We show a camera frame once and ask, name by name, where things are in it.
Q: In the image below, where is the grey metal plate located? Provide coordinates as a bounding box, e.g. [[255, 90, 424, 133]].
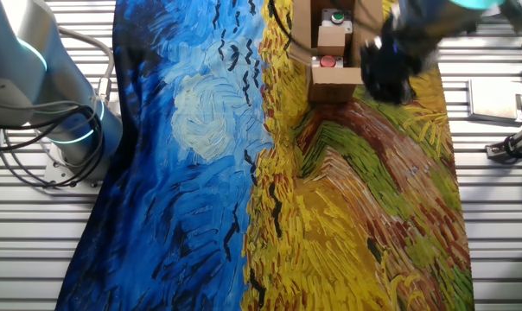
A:
[[467, 77, 522, 124]]

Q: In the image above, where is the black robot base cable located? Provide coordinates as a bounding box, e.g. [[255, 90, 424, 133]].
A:
[[0, 103, 100, 152], [0, 107, 106, 189]]

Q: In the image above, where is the grey metal clamp bracket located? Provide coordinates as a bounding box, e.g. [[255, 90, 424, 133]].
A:
[[484, 128, 522, 166]]

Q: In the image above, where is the Van Gogh painting print cloth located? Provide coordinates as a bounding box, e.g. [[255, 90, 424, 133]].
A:
[[55, 0, 476, 311]]

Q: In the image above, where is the brown cardboard box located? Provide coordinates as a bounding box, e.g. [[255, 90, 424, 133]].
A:
[[288, 0, 385, 104]]

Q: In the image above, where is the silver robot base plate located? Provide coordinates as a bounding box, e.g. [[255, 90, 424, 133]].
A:
[[42, 146, 105, 196]]

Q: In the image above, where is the thick grey robot cable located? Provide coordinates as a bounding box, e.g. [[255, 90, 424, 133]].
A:
[[57, 25, 117, 107]]

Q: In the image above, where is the red push button switch box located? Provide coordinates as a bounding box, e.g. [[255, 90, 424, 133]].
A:
[[310, 54, 346, 70]]

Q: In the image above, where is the green push button switch box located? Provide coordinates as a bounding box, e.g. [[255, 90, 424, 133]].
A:
[[320, 7, 354, 44]]

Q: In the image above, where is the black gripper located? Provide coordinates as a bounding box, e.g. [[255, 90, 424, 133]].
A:
[[359, 12, 440, 106]]

